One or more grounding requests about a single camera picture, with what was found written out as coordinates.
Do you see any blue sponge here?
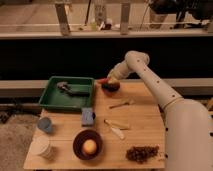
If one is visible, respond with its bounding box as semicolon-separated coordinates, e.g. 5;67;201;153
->
81;108;96;126

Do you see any blue cup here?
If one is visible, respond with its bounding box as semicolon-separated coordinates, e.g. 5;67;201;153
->
37;117;53;134

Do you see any small red bowl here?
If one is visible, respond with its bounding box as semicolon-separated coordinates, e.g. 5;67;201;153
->
101;82;120;92

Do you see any metal tool in tray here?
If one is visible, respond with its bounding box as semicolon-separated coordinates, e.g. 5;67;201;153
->
57;82;90;96

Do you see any dark brown bowl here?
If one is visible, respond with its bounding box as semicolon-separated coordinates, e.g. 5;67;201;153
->
73;129;102;160

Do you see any bunch of dark grapes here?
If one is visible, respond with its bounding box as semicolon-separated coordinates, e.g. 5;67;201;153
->
126;146;159;163

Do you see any wooden table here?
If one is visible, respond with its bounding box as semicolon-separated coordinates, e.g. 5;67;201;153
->
24;82;165;170

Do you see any orange fruit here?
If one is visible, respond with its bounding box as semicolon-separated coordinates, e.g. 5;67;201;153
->
82;139;97;155

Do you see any wooden fork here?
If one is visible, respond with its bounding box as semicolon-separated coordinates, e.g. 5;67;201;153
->
109;99;134;109

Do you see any green plastic tray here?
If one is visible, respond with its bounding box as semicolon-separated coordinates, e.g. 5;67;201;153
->
39;76;95;112

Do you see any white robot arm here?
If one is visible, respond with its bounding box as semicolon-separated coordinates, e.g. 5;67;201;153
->
108;51;213;171

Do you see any white cup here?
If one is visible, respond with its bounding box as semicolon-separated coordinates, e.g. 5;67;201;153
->
30;136;52;159

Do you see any wooden knife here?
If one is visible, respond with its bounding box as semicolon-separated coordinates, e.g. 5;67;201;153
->
104;119;130;130

